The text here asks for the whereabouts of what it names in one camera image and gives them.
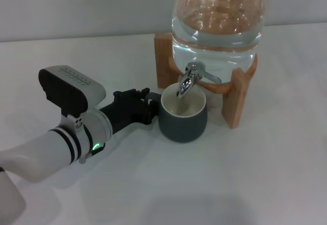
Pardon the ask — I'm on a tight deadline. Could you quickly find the glass water dispenser jar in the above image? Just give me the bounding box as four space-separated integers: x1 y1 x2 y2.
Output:
170 0 269 73

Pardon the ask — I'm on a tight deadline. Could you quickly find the black cup with white interior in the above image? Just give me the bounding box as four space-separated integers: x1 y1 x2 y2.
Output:
145 83 208 143

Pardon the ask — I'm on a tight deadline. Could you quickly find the wooden dispenser stand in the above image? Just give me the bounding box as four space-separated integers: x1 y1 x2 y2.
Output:
154 33 258 130

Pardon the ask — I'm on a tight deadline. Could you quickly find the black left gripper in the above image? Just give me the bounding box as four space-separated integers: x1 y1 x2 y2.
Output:
98 87 160 135

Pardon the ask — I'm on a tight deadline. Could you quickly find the grey black wrist camera box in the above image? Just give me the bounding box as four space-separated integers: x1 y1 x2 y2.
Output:
38 65 107 119

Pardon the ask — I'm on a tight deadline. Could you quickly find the chrome faucet tap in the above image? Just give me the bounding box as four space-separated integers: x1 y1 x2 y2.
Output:
175 61 222 99

